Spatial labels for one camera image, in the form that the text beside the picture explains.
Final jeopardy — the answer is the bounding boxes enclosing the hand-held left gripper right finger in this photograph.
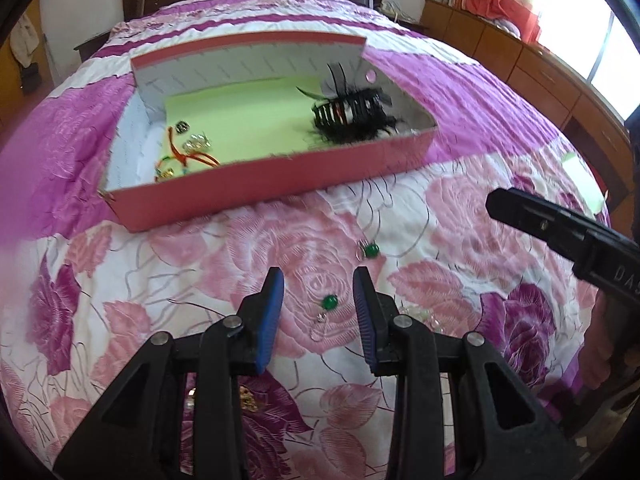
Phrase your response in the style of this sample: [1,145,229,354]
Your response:
[352,266,586,480]

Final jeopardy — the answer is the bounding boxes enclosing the pink floral bedspread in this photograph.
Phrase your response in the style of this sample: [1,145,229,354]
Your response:
[0,0,616,480]

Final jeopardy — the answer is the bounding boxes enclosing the multicolour cord gold charm bracelet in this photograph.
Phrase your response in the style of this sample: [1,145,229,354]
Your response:
[185,385,259,413]

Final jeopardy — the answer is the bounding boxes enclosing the cream cloth bag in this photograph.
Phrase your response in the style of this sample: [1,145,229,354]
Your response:
[10,15,35,68]

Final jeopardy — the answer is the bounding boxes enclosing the white power strip with cables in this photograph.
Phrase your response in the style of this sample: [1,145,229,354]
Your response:
[379,2,417,24]

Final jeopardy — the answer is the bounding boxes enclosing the wooden sideboard cabinet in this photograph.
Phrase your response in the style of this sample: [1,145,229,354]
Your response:
[420,0,633,201]

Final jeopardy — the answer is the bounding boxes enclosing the person's right hand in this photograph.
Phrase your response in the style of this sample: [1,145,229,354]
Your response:
[592,290,640,396]

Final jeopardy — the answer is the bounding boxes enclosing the window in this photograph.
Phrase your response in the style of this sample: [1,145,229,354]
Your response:
[540,0,640,116]

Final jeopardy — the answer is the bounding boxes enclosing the red cord bracelet gold charm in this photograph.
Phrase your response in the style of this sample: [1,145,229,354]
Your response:
[165,120,222,168]

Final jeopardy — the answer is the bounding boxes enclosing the clear crystal earring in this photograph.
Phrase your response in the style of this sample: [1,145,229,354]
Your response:
[400,304,452,333]

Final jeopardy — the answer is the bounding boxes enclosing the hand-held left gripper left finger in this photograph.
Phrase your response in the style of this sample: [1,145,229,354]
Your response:
[52,266,286,480]

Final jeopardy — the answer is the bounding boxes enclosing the pink cardboard box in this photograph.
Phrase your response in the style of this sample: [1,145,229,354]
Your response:
[97,30,438,233]

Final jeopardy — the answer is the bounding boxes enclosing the small green paper piece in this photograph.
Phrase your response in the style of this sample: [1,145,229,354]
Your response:
[560,152,608,216]

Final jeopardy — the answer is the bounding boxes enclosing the black feather hair claw clip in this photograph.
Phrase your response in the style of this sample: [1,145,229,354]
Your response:
[295,60,416,143]

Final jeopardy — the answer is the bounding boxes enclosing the black hanging bag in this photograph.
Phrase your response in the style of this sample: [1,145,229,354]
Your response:
[20,62,44,94]

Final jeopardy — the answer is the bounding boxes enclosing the multicolour braided cord bracelet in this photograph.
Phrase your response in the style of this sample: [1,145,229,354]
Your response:
[153,157,192,182]

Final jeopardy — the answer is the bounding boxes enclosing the light green paper sheet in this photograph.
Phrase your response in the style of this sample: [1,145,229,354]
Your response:
[165,76,416,166]

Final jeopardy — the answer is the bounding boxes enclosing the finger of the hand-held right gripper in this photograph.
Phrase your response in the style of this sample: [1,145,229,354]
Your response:
[486,187,593,261]

